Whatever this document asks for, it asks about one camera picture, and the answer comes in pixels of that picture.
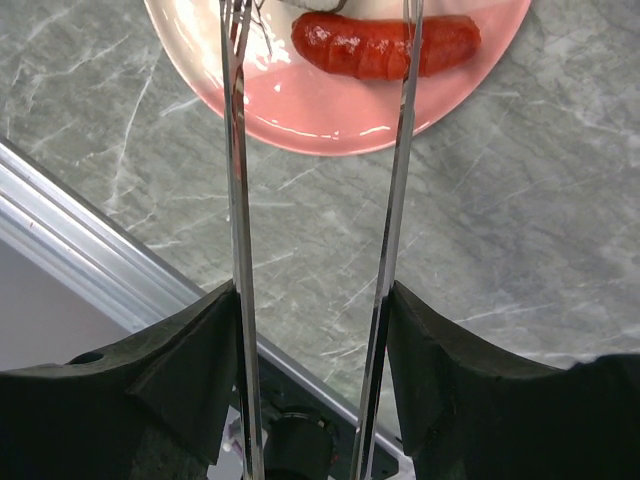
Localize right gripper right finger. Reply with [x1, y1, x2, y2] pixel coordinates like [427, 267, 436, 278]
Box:
[387, 284, 639, 479]

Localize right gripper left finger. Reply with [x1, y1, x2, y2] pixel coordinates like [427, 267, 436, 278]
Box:
[1, 283, 238, 479]

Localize red sausage toy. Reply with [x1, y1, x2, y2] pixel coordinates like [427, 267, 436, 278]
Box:
[291, 12, 482, 81]

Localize metal food tongs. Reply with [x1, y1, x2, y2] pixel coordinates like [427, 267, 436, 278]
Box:
[219, 1, 424, 479]

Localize sushi roll toy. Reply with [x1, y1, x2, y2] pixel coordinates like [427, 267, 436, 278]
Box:
[281, 0, 347, 13]

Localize pink and white plate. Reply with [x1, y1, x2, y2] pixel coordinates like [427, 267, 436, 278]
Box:
[145, 0, 531, 156]

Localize aluminium frame rail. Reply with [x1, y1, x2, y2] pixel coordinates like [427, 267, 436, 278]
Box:
[1, 135, 412, 479]

